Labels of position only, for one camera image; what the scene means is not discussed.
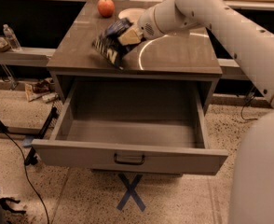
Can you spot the blue chip bag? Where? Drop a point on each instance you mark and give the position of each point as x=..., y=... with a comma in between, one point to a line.
x=108, y=45

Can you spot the crumpled snack wrappers on floor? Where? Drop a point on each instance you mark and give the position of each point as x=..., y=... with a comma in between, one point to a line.
x=43, y=89

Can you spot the open grey top drawer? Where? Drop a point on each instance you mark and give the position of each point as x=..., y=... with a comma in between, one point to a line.
x=160, y=119

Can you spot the clear water bottle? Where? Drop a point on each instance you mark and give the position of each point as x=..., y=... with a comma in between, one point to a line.
x=11, y=38

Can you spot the black tripod leg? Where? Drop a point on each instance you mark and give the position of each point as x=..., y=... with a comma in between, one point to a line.
x=31, y=159

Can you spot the grey bench rail left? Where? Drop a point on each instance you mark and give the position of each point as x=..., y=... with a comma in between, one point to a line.
x=34, y=57

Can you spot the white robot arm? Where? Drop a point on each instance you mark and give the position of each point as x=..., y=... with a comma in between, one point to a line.
x=252, y=47

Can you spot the grey cabinet counter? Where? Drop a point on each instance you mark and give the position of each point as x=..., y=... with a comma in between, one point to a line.
x=184, y=54

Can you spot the red apple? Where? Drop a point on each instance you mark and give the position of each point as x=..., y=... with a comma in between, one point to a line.
x=106, y=8

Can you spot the blue tape cross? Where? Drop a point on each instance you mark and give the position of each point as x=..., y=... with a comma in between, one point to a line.
x=130, y=192

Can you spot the white bowl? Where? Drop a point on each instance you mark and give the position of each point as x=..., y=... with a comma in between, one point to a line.
x=133, y=14

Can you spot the black drawer handle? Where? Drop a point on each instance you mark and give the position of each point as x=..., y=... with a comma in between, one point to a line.
x=135, y=161

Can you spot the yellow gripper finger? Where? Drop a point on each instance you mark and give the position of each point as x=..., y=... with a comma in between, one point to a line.
x=132, y=36

